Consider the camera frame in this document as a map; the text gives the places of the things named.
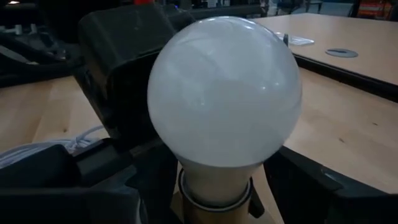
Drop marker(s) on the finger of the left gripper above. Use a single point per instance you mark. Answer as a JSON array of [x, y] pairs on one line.
[[46, 168], [256, 205]]

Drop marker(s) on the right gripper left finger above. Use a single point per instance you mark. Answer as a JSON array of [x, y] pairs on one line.
[[93, 208]]

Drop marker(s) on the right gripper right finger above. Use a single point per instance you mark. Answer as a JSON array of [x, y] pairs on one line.
[[326, 205]]

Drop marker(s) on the white lightbulb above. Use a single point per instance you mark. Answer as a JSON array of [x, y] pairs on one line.
[[224, 93]]

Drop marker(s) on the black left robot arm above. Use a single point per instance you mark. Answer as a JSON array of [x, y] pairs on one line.
[[31, 56]]

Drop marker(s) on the white rectangular desk plate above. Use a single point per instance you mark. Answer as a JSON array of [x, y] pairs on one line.
[[298, 40]]

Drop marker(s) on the light wooden desk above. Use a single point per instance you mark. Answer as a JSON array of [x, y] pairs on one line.
[[367, 34]]

